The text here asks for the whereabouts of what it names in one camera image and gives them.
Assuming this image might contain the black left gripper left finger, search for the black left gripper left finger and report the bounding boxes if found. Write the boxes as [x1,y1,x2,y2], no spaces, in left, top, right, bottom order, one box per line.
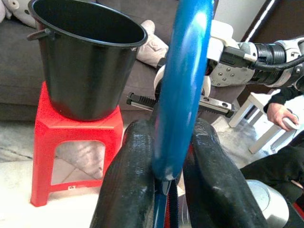
[89,119,156,228]

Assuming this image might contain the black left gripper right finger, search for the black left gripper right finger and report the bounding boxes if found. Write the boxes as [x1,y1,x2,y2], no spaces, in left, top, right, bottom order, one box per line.
[183,118,269,228]

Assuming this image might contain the blue plastic hanger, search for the blue plastic hanger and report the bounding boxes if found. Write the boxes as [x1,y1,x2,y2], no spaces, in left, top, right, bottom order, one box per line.
[151,0,219,228]

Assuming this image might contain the white small table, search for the white small table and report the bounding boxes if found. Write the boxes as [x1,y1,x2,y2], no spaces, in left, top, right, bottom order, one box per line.
[228,91,296,155]

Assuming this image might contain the seated person black clothes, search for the seated person black clothes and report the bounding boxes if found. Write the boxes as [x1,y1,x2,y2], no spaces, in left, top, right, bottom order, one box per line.
[239,86,304,205]

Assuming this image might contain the grey long plush toy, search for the grey long plush toy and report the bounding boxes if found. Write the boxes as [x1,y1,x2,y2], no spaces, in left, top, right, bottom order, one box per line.
[136,19,170,69]

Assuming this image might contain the black plastic bucket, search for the black plastic bucket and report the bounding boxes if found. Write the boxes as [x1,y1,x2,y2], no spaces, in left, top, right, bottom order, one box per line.
[27,0,148,122]

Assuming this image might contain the dark grey sofa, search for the dark grey sofa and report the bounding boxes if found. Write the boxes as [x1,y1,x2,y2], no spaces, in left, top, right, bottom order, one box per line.
[0,0,247,124]

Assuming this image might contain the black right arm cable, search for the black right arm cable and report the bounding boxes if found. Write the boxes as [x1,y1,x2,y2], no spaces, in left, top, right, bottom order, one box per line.
[242,53,304,72]

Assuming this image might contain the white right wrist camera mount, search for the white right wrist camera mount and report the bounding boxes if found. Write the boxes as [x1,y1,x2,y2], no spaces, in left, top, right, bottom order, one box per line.
[153,20,258,97]

